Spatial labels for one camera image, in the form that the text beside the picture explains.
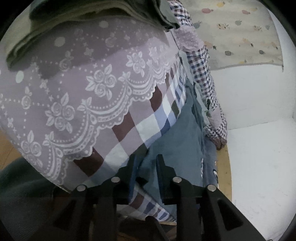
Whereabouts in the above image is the pineapple print curtain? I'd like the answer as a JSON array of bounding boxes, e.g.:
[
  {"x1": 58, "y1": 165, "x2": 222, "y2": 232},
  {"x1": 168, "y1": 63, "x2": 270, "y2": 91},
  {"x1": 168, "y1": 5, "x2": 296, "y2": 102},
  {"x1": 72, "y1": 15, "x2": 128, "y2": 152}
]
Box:
[{"x1": 182, "y1": 0, "x2": 283, "y2": 70}]

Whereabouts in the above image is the folded olive green garment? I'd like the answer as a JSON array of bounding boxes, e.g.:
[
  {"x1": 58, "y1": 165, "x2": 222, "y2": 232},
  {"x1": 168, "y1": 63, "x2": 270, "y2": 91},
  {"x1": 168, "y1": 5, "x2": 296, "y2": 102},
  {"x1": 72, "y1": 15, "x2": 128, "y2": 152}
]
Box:
[{"x1": 1, "y1": 1, "x2": 180, "y2": 68}]

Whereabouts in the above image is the wooden headboard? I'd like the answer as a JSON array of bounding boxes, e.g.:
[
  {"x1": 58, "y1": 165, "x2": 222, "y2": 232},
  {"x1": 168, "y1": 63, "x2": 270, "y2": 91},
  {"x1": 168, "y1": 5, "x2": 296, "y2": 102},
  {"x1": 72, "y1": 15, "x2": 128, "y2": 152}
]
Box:
[{"x1": 217, "y1": 146, "x2": 232, "y2": 201}]

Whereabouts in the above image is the light grey-blue garment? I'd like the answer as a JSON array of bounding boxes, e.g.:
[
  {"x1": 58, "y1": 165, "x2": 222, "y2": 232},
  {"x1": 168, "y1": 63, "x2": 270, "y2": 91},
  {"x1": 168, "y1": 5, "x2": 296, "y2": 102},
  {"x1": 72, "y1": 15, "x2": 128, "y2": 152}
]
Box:
[{"x1": 179, "y1": 50, "x2": 209, "y2": 125}]

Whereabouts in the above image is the plaid bed sheet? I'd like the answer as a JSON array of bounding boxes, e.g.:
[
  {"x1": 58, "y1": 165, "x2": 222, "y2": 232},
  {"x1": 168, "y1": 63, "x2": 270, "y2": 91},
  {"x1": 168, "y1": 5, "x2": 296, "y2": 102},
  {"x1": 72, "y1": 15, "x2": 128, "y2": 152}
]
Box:
[{"x1": 0, "y1": 16, "x2": 204, "y2": 223}]

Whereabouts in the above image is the dark blue shirt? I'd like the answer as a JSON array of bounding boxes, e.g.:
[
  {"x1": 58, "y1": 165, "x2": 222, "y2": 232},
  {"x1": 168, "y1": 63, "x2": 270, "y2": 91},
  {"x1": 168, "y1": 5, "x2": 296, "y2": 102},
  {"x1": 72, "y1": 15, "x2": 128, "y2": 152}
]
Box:
[{"x1": 129, "y1": 79, "x2": 205, "y2": 216}]

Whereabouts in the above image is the grey sleeve forearm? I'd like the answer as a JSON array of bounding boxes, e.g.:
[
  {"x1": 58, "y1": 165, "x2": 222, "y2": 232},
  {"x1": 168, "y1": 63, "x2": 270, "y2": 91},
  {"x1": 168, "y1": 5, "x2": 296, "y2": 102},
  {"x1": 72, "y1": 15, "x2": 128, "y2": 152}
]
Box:
[{"x1": 1, "y1": 158, "x2": 56, "y2": 240}]

